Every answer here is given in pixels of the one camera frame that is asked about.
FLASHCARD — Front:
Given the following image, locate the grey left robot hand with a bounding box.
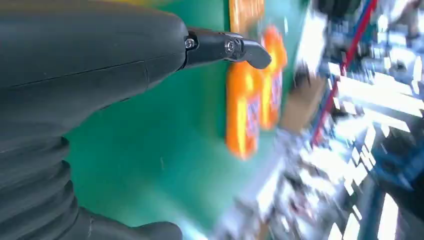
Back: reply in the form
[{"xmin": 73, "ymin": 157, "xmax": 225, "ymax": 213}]
[{"xmin": 0, "ymin": 0, "xmax": 273, "ymax": 142}]

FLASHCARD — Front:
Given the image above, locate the orange detergent bottle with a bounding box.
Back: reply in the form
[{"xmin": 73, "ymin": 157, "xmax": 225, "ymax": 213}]
[
  {"xmin": 259, "ymin": 24, "xmax": 288, "ymax": 131},
  {"xmin": 225, "ymin": 61, "xmax": 264, "ymax": 160}
]

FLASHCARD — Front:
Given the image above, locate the green table mat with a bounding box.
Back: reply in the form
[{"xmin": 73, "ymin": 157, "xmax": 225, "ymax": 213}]
[{"xmin": 64, "ymin": 0, "xmax": 306, "ymax": 233}]

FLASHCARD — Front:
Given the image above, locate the brown cardboard box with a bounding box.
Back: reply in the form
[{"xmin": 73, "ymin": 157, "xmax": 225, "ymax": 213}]
[{"xmin": 281, "ymin": 77, "xmax": 327, "ymax": 135}]

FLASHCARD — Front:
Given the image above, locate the white table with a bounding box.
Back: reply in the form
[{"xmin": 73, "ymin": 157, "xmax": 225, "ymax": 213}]
[{"xmin": 294, "ymin": 9, "xmax": 329, "ymax": 77}]

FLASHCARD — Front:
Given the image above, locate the red metal pole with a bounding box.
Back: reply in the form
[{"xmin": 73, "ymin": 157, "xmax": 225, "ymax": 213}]
[{"xmin": 311, "ymin": 0, "xmax": 379, "ymax": 147}]

